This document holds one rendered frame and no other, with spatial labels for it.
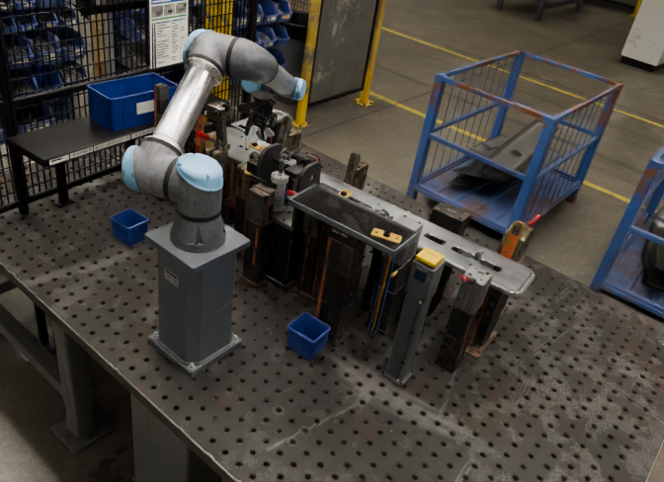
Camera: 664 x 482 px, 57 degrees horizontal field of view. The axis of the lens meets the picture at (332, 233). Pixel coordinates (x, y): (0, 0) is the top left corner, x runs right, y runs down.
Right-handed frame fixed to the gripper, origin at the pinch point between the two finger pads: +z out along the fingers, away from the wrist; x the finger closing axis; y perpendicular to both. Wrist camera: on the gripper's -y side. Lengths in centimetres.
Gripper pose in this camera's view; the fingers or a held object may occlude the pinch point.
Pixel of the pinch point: (254, 142)
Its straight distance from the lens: 245.8
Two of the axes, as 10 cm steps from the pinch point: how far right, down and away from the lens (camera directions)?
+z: -1.4, 8.3, 5.4
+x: 5.7, -3.8, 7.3
